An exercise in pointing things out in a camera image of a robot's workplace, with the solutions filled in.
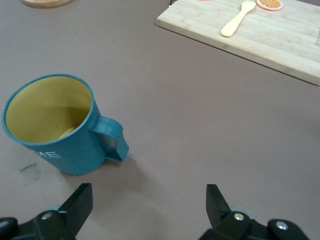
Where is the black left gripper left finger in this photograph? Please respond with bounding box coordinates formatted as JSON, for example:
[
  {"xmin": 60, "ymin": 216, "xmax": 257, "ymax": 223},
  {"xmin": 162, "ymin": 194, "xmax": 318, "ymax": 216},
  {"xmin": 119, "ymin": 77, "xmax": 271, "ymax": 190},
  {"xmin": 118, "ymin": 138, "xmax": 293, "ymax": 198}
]
[{"xmin": 0, "ymin": 183, "xmax": 93, "ymax": 240}]

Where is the wooden mug tree rack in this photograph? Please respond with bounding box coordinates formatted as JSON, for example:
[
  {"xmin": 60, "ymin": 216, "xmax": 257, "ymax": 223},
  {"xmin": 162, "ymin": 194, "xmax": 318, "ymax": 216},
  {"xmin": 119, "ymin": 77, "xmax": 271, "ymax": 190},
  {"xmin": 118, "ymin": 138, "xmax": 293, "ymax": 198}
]
[{"xmin": 21, "ymin": 0, "xmax": 75, "ymax": 9}]

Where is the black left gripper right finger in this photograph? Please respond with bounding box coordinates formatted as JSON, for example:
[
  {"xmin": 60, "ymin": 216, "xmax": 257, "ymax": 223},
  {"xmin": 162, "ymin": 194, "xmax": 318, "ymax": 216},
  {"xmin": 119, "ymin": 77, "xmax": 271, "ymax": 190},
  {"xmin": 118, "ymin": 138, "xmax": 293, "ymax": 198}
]
[{"xmin": 199, "ymin": 184, "xmax": 311, "ymax": 240}]

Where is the teal cup yellow inside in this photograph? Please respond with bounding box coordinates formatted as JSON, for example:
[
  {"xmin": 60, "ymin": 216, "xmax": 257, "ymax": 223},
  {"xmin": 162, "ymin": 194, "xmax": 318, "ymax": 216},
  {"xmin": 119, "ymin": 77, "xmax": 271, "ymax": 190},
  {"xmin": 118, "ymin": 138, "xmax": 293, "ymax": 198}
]
[{"xmin": 2, "ymin": 73, "xmax": 130, "ymax": 176}]

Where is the bamboo cutting board metal handle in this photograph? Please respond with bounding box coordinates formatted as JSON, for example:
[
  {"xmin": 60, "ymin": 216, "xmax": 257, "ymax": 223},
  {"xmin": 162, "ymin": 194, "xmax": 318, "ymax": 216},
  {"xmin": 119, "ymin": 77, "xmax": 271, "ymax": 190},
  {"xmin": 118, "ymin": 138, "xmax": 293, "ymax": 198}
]
[{"xmin": 156, "ymin": 0, "xmax": 320, "ymax": 87}]

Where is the yellow plastic fork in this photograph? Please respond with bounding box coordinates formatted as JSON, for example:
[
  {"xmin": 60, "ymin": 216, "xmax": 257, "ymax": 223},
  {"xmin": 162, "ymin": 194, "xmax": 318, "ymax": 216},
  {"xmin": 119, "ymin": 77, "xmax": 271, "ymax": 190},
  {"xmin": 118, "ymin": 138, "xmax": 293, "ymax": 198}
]
[{"xmin": 220, "ymin": 0, "xmax": 257, "ymax": 38}]

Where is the brown table cover mat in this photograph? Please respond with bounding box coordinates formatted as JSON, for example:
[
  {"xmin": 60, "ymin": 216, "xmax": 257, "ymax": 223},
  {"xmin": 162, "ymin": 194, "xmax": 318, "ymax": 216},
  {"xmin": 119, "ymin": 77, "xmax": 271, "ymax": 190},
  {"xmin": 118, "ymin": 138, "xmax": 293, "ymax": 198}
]
[{"xmin": 0, "ymin": 0, "xmax": 320, "ymax": 240}]

